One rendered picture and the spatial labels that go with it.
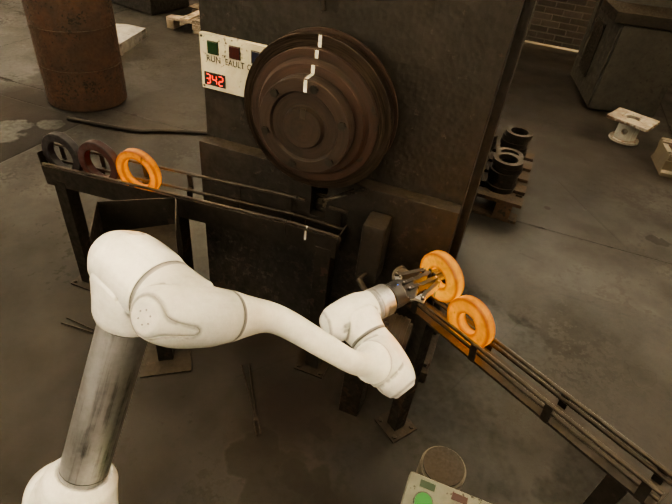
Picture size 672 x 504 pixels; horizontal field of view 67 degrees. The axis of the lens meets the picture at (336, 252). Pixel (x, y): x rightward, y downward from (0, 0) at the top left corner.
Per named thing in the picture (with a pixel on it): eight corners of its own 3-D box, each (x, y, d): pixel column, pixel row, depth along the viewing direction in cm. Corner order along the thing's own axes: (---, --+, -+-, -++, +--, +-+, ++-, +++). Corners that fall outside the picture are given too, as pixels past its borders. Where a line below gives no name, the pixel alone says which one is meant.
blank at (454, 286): (430, 240, 152) (422, 244, 150) (469, 267, 141) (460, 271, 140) (424, 280, 161) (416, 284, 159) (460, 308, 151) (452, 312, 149)
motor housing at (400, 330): (341, 385, 211) (356, 291, 178) (391, 404, 206) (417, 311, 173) (329, 410, 202) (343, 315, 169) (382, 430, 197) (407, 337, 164)
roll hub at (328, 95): (265, 153, 159) (266, 63, 142) (349, 176, 153) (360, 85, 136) (257, 160, 155) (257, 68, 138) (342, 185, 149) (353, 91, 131)
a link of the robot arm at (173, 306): (257, 300, 91) (211, 264, 98) (177, 298, 76) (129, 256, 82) (229, 362, 93) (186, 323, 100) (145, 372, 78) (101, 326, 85)
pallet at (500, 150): (339, 173, 350) (346, 112, 322) (378, 129, 410) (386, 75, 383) (514, 225, 319) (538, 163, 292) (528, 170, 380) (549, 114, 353)
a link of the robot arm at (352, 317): (356, 300, 144) (382, 338, 138) (309, 321, 137) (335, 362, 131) (365, 280, 135) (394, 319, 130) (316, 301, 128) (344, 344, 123)
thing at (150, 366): (129, 341, 219) (95, 201, 174) (192, 334, 225) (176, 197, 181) (125, 380, 204) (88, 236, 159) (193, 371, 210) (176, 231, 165)
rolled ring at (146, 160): (108, 150, 192) (114, 146, 194) (125, 194, 202) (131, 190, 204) (147, 151, 185) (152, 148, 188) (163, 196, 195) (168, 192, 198)
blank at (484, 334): (455, 286, 149) (447, 289, 147) (498, 308, 137) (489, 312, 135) (453, 330, 156) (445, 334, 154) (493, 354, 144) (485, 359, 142)
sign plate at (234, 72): (205, 85, 176) (202, 30, 165) (273, 102, 170) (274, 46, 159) (202, 87, 174) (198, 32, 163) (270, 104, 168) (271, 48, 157)
